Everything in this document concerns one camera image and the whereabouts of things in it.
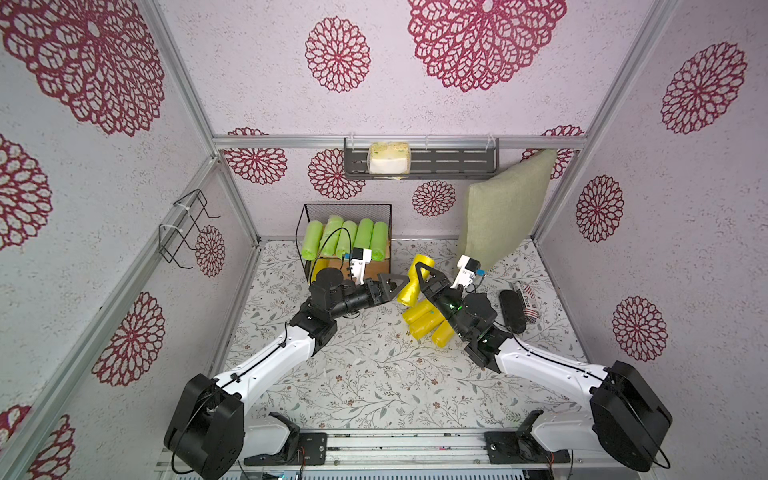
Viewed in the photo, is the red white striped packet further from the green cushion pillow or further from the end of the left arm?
the end of the left arm

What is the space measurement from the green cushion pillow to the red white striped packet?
0.61ft

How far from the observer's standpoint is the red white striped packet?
969mm

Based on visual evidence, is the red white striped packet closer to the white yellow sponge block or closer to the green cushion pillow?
the green cushion pillow

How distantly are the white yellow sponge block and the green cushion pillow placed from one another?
0.23 meters

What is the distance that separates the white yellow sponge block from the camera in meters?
0.92

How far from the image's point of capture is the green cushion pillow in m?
0.83
